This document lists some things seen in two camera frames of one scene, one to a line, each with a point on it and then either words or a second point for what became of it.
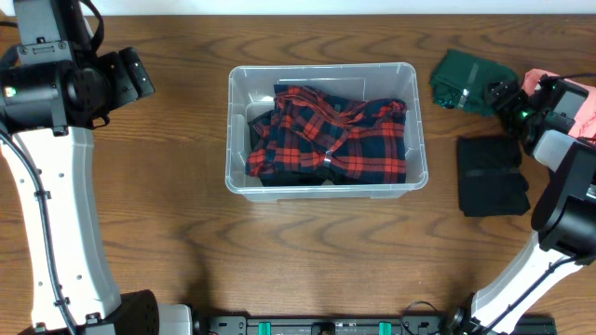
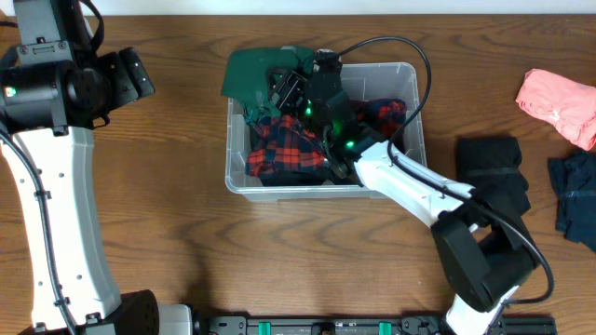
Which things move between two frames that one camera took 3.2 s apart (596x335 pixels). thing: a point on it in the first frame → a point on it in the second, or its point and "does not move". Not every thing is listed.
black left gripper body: x=107 y=87 does not move
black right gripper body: x=517 y=114 → x=298 y=92
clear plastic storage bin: x=251 y=90 does not move
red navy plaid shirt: x=353 y=140 does not move
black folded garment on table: x=491 y=181 does not move
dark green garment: x=460 y=79 → x=247 y=73
